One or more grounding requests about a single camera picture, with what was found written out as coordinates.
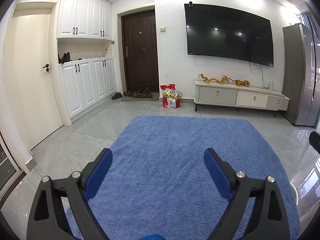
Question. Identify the red white gift bag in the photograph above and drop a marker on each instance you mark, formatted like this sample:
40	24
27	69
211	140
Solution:
171	96

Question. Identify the white grey TV cabinet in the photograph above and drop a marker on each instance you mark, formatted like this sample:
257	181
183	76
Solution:
228	95

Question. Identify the white upper wall cabinet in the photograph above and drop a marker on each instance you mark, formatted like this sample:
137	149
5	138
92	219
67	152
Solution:
85	19

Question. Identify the wall mounted black television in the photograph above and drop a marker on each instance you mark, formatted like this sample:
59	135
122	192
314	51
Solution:
214	30

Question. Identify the black shoe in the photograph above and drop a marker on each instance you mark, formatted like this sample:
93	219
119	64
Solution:
116	96

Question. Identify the grey refrigerator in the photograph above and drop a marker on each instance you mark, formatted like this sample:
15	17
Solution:
301	78

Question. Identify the shoes on door mat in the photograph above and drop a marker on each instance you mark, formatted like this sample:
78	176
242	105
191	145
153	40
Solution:
141	94

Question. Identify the white shoe cabinet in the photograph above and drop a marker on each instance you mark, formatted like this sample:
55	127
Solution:
86	82

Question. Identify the blue shaggy rug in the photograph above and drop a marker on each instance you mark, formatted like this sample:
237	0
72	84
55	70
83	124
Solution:
158	182

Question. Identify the golden dragon ornament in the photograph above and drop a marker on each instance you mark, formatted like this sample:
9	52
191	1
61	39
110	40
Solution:
224	79

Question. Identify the white interior door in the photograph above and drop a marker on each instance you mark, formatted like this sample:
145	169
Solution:
26	63

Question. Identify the dark brown entrance door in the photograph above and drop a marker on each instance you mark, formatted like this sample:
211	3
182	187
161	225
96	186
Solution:
140	51

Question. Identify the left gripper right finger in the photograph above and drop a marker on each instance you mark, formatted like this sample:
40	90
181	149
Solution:
268	218

